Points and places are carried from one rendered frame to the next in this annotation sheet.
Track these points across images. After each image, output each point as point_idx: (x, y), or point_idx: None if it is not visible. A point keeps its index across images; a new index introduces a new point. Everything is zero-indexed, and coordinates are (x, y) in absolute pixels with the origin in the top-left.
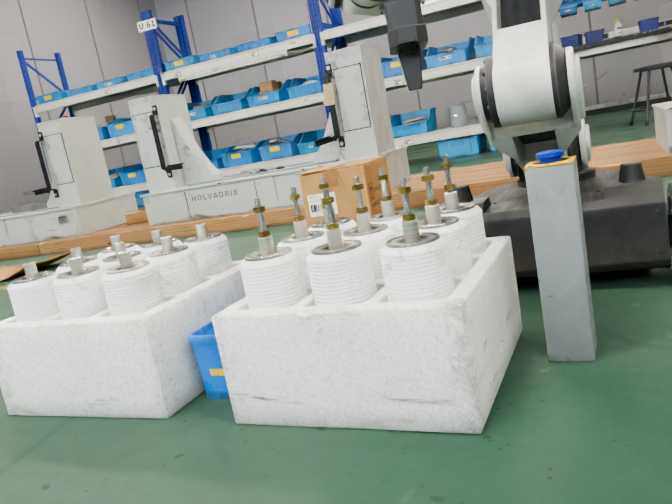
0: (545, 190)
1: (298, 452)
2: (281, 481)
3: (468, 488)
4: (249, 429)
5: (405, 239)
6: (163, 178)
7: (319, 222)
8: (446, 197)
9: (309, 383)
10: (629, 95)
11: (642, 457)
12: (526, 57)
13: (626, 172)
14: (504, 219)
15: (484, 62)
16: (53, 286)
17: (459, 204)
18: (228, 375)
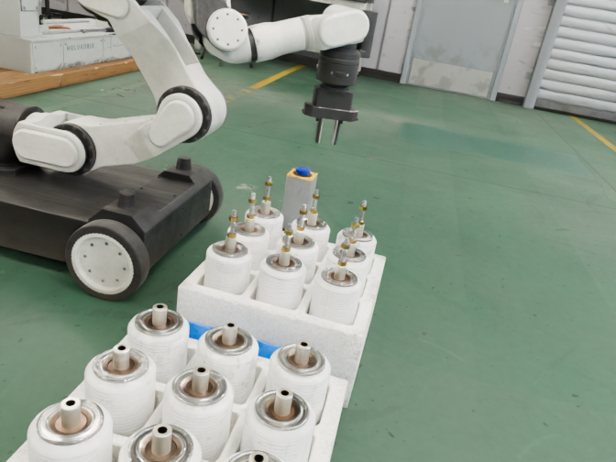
0: (312, 191)
1: (387, 375)
2: (416, 379)
3: (415, 324)
4: (356, 400)
5: (360, 235)
6: None
7: (219, 252)
8: (269, 205)
9: (364, 341)
10: None
11: (391, 287)
12: (215, 94)
13: (188, 163)
14: (171, 212)
15: (196, 94)
16: (304, 437)
17: (256, 208)
18: (355, 374)
